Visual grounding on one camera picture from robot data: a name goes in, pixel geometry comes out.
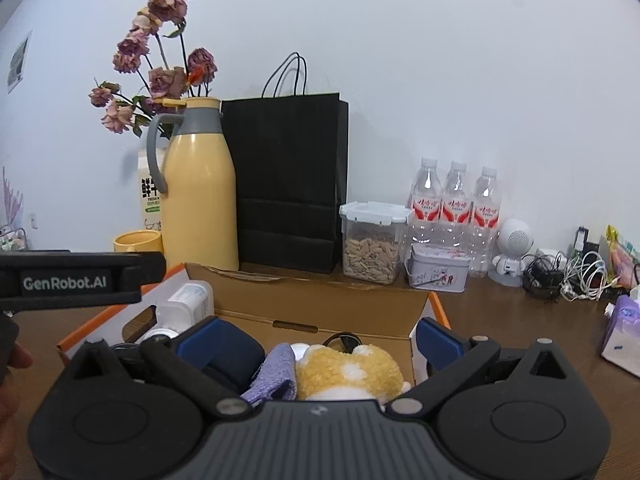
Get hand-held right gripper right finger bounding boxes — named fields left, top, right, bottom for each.
left=385, top=316, right=571, bottom=418

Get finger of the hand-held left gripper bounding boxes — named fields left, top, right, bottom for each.
left=119, top=251, right=167, bottom=293

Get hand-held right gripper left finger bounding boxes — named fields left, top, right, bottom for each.
left=65, top=316, right=256, bottom=418

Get white plastic jar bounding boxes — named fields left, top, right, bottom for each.
left=155, top=282, right=213, bottom=333

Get navy blue pouch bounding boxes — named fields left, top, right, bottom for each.
left=200, top=317, right=267, bottom=393

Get purple cloth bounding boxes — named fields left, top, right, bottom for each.
left=241, top=342, right=299, bottom=407

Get orange cardboard box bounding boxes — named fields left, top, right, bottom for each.
left=56, top=261, right=451, bottom=396

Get yellow and white plush toy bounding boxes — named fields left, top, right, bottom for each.
left=291, top=342, right=412, bottom=403

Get person's left hand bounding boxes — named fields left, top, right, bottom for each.
left=0, top=342, right=33, bottom=466

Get yellow mug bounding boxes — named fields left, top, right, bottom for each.
left=112, top=230, right=164, bottom=256

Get storage rack with bottles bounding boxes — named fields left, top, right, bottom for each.
left=0, top=225, right=27, bottom=252

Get printed grey tin box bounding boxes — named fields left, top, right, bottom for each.
left=404, top=244, right=472, bottom=293

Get white milk carton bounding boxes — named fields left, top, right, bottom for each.
left=137, top=149, right=168, bottom=233

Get yellow thermos jug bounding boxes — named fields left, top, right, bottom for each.
left=146, top=97, right=240, bottom=273

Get clear container of seeds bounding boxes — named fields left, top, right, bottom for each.
left=339, top=201, right=413, bottom=286

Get white robot-shaped speaker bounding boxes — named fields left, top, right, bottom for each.
left=487, top=218, right=537, bottom=288

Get black paper bag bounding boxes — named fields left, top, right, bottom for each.
left=220, top=51, right=350, bottom=275

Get purple tissue pack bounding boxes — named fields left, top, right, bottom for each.
left=600, top=285, right=640, bottom=378

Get dried pink rose bouquet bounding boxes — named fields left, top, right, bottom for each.
left=89, top=0, right=218, bottom=136

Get yellow and pink snack packets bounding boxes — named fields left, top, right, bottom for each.
left=605, top=225, right=640, bottom=291

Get purple wall decal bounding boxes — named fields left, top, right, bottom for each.
left=0, top=165, right=24, bottom=233

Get tangle of charger cables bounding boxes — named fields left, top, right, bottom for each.
left=522, top=250, right=626, bottom=303

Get wall poster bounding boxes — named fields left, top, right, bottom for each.
left=7, top=30, right=33, bottom=95

